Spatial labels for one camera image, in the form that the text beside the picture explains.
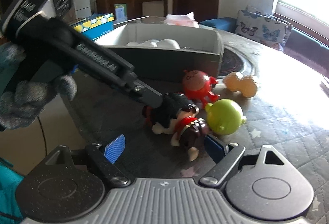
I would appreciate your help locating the butterfly print pillow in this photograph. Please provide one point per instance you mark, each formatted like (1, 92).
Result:
(266, 29)

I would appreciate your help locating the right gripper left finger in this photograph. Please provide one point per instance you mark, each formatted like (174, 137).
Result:
(100, 161)

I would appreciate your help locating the red round figure toy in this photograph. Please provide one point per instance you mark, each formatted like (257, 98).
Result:
(197, 85)

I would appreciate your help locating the green round figure toy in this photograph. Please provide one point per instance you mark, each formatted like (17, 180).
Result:
(224, 116)

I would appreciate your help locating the grey gloved left hand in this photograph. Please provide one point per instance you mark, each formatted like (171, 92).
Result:
(20, 108)

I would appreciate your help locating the grey cardboard storage box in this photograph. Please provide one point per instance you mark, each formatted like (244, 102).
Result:
(201, 49)

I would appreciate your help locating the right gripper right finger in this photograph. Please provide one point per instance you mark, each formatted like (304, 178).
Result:
(226, 157)

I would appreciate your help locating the blue yellow tissue box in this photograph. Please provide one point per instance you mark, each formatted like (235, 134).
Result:
(95, 26)

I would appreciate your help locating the black haired red doll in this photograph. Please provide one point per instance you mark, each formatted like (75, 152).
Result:
(174, 108)

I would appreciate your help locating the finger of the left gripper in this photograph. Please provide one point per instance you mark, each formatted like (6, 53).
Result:
(143, 93)

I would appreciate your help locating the white plush rabbit toy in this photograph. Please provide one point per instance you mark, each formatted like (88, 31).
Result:
(153, 43)

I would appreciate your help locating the brown haired doll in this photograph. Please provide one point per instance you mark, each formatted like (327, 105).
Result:
(189, 133)

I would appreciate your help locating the white pink tissue pack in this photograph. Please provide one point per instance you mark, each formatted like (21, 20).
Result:
(182, 20)

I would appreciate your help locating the orange peanut squishy toy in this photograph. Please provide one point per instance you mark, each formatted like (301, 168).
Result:
(246, 85)

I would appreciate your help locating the grey quilted star tablecloth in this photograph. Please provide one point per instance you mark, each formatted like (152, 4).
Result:
(289, 112)

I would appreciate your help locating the round induction cooktop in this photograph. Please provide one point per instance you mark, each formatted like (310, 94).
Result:
(235, 61)

